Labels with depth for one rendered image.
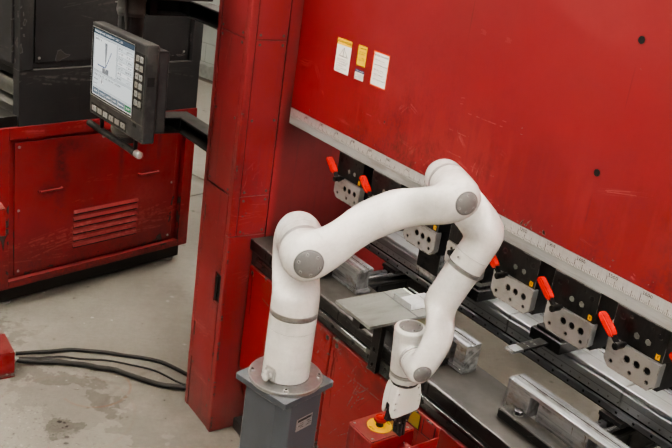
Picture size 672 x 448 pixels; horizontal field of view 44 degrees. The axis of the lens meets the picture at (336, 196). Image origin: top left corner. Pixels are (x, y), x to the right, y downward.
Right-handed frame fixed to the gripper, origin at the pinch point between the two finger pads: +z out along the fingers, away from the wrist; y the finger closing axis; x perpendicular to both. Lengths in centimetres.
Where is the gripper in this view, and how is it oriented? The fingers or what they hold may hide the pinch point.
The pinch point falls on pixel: (399, 427)
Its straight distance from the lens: 236.2
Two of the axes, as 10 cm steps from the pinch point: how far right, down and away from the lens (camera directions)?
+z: -0.7, 9.2, 3.8
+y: -8.1, 1.7, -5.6
